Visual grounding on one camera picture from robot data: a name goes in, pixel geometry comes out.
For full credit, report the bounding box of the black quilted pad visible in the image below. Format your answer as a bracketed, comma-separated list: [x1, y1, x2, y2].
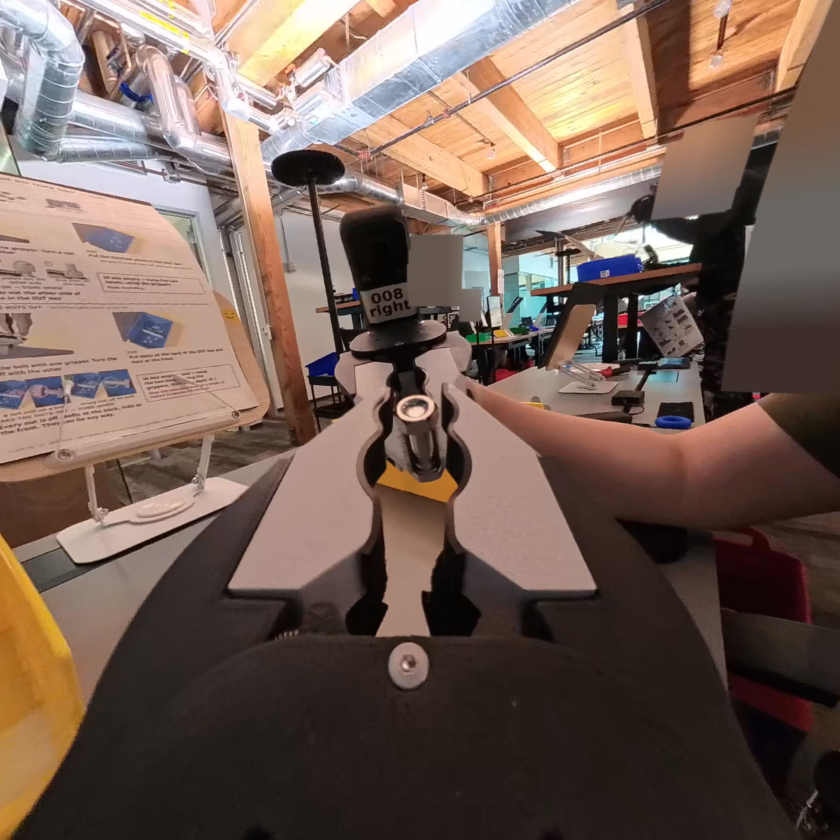
[630, 521, 690, 564]

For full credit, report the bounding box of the red container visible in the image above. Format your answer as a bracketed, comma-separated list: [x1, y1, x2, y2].
[714, 528, 815, 735]

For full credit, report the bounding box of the wooden desk with black legs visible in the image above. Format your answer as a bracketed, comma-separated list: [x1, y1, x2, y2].
[530, 262, 703, 368]

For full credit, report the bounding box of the foil-wrapped air duct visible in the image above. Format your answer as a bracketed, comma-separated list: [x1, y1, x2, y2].
[262, 0, 595, 155]

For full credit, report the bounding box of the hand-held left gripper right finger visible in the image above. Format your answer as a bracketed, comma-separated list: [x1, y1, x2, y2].
[420, 384, 599, 636]

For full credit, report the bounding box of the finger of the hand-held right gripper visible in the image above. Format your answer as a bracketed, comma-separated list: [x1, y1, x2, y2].
[333, 353, 395, 422]
[423, 338, 475, 395]

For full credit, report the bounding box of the silver round air duct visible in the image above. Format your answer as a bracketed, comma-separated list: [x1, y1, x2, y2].
[0, 0, 234, 168]

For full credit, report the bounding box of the black round-top pole stand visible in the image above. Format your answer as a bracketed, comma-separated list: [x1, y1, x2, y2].
[270, 150, 349, 358]

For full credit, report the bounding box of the wooden support column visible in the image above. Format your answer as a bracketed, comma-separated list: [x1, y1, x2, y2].
[218, 98, 317, 447]

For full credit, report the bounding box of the person's right hand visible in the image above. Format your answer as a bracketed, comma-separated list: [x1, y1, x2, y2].
[466, 384, 567, 462]

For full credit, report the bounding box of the printed instruction sheet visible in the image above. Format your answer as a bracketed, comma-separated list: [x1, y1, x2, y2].
[0, 172, 260, 466]
[640, 294, 705, 358]

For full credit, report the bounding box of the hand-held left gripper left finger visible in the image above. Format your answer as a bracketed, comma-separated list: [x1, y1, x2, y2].
[226, 384, 397, 636]

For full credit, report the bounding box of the person's right forearm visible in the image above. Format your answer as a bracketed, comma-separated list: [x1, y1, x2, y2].
[554, 403, 840, 531]

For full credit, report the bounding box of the yellow plastic bin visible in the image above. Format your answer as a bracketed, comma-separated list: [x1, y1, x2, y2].
[377, 459, 459, 503]
[0, 535, 83, 840]

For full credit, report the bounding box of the steel hex bolt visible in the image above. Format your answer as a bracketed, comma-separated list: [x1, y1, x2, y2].
[402, 400, 446, 481]

